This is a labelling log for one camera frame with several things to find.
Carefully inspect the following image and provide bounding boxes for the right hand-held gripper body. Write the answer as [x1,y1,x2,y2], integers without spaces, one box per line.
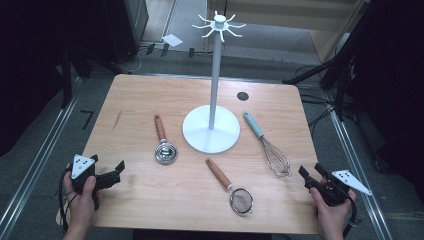
[304,169,373,206]

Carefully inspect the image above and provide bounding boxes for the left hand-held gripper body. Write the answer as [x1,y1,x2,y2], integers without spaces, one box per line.
[71,153,121,194]

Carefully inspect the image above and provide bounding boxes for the wooden handle metal scoop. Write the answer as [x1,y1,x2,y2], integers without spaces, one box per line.
[153,114,178,165]

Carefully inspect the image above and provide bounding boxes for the teal handle wire whisk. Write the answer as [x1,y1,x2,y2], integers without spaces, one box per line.
[242,111,293,178]

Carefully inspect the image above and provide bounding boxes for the wooden handle mesh strainer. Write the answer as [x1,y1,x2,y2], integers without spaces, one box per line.
[204,158,254,215]

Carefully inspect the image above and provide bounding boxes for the white hook rack stand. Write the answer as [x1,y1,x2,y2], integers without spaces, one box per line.
[182,10,247,155]

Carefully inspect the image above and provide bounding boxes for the person's right hand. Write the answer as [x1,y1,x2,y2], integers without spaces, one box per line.
[309,187,357,240]

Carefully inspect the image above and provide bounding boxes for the person's left hand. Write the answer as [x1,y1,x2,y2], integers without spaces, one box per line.
[63,166,101,233]

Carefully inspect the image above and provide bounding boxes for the black metal stand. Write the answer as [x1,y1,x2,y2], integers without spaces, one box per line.
[59,43,93,109]

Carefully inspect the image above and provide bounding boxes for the black tripod stand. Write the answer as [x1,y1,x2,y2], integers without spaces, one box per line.
[282,0,381,121]

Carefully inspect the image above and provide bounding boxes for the dark cabinet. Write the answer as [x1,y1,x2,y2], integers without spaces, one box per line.
[103,0,150,64]

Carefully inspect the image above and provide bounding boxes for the white paper sheet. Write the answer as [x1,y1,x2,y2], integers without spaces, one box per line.
[162,33,184,48]

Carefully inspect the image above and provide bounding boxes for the long metal floor rail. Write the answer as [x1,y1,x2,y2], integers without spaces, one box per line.
[328,99,394,240]
[0,76,83,232]

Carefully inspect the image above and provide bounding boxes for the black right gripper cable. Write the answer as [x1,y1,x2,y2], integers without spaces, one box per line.
[342,189,360,238]

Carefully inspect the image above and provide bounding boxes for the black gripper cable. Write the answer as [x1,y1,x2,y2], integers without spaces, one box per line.
[58,168,74,232]
[342,189,360,238]

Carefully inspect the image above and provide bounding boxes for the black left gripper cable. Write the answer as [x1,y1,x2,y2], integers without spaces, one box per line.
[58,168,74,232]

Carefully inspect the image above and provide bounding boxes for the black floor cables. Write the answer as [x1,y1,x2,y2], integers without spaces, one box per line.
[295,64,336,136]

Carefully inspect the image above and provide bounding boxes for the white floor cable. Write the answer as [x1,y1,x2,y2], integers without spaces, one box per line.
[123,46,148,75]

